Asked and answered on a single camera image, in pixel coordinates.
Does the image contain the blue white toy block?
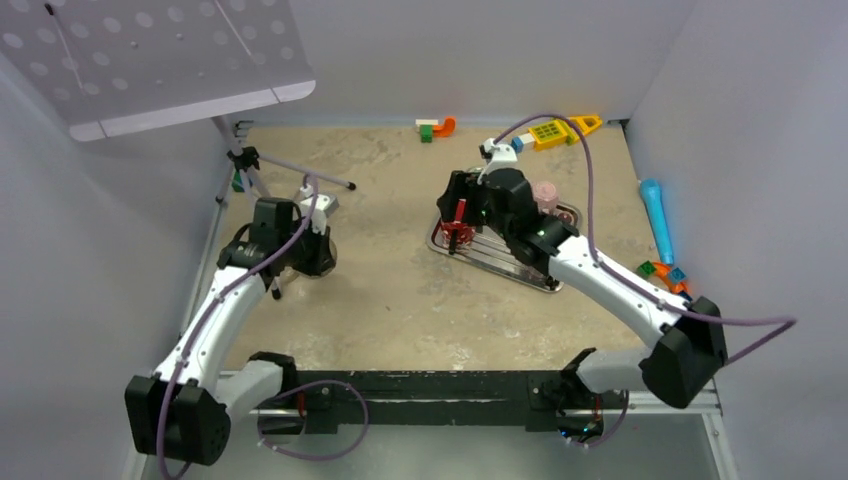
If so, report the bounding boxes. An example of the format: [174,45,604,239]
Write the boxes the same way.
[510,133,536,153]

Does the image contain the blue toy microphone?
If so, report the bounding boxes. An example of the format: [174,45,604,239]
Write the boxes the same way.
[639,178,675,264]

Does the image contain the grey tripod stand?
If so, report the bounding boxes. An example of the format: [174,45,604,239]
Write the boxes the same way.
[210,115,358,301]

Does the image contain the yellow toy phone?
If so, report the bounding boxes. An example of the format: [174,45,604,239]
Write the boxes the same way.
[528,119,578,151]

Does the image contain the silver metal tray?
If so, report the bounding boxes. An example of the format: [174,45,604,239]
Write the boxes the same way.
[427,168,579,293]

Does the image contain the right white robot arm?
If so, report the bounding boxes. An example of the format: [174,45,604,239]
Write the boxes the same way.
[436,168,728,409]

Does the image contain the small dark brown mug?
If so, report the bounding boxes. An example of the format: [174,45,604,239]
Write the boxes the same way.
[555,209,579,227]

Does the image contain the pink mug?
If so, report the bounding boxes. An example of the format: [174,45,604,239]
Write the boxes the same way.
[531,181,559,215]

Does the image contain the red mug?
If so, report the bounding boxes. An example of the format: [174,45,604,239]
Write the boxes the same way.
[439,199,476,255]

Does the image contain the white perforated board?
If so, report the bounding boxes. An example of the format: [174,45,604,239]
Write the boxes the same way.
[1,0,316,142]

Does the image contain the orange blue toy blocks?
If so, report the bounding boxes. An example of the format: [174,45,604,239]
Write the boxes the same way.
[635,261,693,301]

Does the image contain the orange green toy pieces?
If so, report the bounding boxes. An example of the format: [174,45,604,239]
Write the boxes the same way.
[415,116,457,143]

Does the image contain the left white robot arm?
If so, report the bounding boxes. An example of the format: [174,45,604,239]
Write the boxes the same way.
[124,194,338,466]

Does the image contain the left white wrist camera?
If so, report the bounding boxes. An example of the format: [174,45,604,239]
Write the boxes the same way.
[299,186,339,236]

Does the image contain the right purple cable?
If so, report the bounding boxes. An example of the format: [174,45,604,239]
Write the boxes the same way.
[493,112,798,448]

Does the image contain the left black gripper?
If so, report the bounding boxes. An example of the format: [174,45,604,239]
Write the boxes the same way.
[277,218,333,276]

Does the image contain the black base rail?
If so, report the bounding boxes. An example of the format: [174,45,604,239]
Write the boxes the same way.
[258,370,625,434]

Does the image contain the orange triangle toy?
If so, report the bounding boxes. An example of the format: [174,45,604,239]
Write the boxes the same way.
[566,115,603,145]

